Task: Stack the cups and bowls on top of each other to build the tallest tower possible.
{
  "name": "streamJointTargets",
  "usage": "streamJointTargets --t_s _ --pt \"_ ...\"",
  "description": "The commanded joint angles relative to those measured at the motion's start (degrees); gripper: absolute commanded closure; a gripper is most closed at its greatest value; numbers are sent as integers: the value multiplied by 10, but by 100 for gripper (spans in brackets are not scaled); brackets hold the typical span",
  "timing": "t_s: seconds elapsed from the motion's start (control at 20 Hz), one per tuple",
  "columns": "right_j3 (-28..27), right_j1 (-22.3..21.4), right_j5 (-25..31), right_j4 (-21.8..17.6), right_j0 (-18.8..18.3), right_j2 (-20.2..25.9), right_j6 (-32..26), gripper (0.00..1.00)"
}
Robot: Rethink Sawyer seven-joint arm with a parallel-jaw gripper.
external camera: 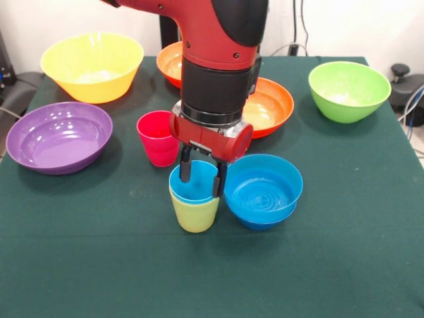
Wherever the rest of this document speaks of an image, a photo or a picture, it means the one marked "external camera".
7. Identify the dark blue bowl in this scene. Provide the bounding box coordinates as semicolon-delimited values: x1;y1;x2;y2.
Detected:
228;199;297;232

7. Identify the light green bowl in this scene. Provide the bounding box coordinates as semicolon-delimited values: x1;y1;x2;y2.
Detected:
308;61;392;124

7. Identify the grey blue cable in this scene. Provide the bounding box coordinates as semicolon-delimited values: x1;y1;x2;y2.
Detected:
397;84;424;129

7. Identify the light blue cup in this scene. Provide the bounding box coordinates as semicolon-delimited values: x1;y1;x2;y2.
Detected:
168;160;220;204

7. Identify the red cup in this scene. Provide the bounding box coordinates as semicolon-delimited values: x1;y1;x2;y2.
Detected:
136;110;182;168

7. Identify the black rounded base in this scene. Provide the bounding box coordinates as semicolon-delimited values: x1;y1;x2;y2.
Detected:
386;74;424;115

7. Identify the black wall cable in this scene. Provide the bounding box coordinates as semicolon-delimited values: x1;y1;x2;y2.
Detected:
299;0;311;56

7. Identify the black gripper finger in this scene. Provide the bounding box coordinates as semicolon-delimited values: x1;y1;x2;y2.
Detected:
179;143;193;184
212;160;229;199

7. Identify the large yellow bowl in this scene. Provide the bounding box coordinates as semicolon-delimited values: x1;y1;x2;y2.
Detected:
40;31;145;105

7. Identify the light blue bowl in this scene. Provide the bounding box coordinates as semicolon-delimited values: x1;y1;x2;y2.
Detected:
223;153;304;217

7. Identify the black chair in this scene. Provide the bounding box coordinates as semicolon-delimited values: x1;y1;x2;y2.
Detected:
0;71;45;120

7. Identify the yellow-green cup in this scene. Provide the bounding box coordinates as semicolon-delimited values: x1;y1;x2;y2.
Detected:
169;185;221;234

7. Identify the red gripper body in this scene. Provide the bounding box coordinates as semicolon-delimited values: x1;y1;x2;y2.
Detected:
168;101;255;164

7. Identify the dark green tablecloth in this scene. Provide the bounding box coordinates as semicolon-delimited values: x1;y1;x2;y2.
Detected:
0;55;424;318

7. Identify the purple bowl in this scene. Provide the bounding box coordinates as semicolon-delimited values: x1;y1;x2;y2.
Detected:
5;101;114;176

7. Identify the orange bowl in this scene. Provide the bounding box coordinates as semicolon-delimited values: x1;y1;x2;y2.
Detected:
156;41;184;89
243;76;295;139

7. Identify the black knob clamp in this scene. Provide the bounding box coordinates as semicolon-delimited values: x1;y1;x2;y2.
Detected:
390;63;411;87

